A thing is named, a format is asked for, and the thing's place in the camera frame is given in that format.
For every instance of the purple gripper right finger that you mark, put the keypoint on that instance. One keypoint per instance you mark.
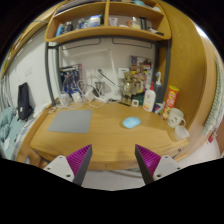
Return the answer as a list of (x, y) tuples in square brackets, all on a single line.
[(147, 161)]

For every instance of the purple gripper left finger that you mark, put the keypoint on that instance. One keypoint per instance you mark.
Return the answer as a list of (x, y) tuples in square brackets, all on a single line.
[(79, 162)]

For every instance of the light blue computer mouse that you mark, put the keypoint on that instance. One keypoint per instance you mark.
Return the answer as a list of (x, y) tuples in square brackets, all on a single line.
[(131, 122)]

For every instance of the grey mouse pad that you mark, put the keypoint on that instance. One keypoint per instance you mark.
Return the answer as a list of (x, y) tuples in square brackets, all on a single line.
[(71, 121)]

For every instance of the clear plastic cup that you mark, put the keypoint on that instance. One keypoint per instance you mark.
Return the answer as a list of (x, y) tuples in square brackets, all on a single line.
[(181, 133)]

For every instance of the wooden desk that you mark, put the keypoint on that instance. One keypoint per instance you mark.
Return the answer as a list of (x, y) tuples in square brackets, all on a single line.
[(113, 144)]

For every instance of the white cartoon mug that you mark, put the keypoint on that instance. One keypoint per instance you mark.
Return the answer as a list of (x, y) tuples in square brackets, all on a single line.
[(176, 118)]

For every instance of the small white clock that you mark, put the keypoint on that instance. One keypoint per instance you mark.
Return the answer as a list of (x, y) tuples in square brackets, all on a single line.
[(135, 103)]

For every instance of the white lotion bottle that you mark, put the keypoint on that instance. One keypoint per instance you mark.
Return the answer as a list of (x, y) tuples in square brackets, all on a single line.
[(149, 98)]

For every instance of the glass jar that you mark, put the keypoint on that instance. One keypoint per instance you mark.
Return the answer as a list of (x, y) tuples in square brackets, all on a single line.
[(64, 99)]

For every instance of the white power adapter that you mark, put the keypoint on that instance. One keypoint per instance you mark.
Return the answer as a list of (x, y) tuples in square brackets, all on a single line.
[(76, 97)]

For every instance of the dark spray bottle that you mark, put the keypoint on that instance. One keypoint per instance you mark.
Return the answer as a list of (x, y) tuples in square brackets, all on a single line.
[(158, 87)]

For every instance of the red chips can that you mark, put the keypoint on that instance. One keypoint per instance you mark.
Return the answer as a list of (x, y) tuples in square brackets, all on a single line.
[(170, 101)]

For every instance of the brown robot figurine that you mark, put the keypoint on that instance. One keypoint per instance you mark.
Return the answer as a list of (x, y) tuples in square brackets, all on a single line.
[(127, 88)]

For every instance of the wooden wall shelf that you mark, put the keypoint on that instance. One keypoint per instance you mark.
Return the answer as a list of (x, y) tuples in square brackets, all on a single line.
[(143, 19)]

